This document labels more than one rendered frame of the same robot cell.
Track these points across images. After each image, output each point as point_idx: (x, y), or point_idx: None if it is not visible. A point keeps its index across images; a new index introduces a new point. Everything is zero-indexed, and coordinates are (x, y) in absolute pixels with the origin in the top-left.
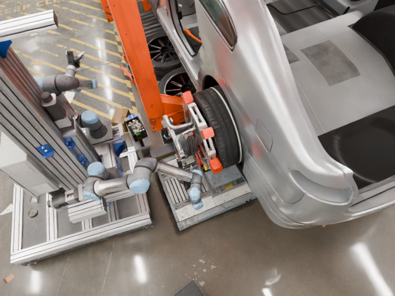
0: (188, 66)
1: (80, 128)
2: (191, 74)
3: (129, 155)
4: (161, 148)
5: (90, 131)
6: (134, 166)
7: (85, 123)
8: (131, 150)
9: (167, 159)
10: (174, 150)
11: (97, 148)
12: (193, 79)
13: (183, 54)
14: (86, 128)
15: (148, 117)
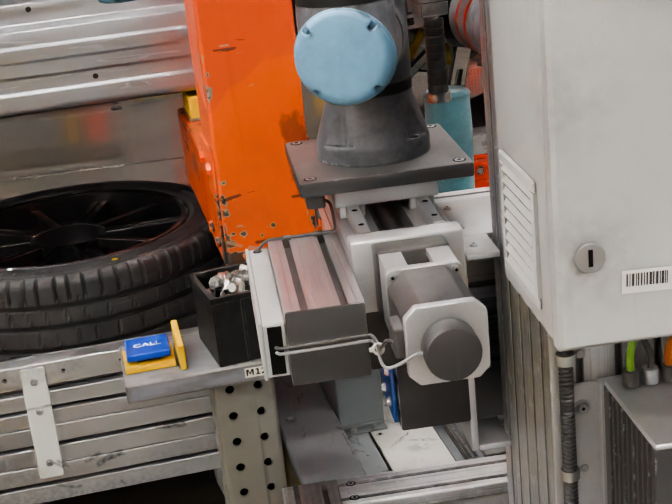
0: (98, 20)
1: (263, 277)
2: (147, 29)
3: (350, 501)
4: (310, 458)
5: (399, 101)
6: (436, 478)
7: (398, 9)
8: (312, 495)
9: (374, 465)
10: (334, 422)
11: (459, 217)
12: (173, 34)
13: (11, 28)
14: (332, 178)
15: (305, 127)
